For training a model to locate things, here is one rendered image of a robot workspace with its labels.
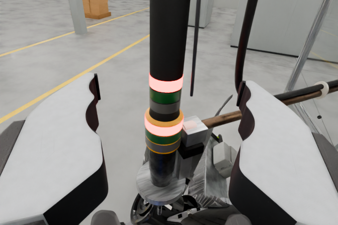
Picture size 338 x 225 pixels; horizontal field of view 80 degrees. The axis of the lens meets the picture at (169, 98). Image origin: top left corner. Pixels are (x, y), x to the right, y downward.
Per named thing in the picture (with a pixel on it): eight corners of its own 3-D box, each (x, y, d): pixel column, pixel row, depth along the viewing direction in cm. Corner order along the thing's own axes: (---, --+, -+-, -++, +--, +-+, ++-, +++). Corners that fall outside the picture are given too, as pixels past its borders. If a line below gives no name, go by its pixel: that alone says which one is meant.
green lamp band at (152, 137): (172, 116, 27) (172, 109, 26) (188, 138, 23) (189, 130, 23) (140, 124, 25) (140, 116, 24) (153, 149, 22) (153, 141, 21)
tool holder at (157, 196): (182, 153, 34) (188, 106, 29) (205, 189, 29) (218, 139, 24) (130, 171, 31) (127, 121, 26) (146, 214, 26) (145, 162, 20)
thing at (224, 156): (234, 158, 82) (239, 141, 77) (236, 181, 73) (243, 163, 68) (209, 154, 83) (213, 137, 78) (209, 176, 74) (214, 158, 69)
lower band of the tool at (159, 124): (171, 126, 28) (173, 98, 25) (186, 148, 24) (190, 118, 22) (141, 134, 26) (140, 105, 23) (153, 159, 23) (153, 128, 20)
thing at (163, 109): (172, 94, 24) (172, 85, 23) (185, 110, 22) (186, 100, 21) (145, 100, 23) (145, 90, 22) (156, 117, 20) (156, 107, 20)
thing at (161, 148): (171, 124, 27) (172, 117, 27) (187, 146, 24) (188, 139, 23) (140, 132, 26) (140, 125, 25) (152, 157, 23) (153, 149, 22)
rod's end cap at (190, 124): (190, 128, 28) (191, 116, 27) (197, 138, 26) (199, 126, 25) (177, 132, 27) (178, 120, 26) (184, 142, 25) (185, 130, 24)
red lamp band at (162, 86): (173, 75, 23) (174, 64, 22) (188, 89, 20) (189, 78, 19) (144, 79, 21) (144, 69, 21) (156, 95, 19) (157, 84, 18)
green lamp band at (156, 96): (172, 85, 23) (173, 75, 23) (186, 100, 21) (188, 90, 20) (145, 90, 22) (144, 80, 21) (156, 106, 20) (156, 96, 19)
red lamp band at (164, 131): (172, 108, 26) (173, 101, 25) (189, 130, 23) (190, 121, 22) (140, 116, 24) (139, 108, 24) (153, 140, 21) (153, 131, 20)
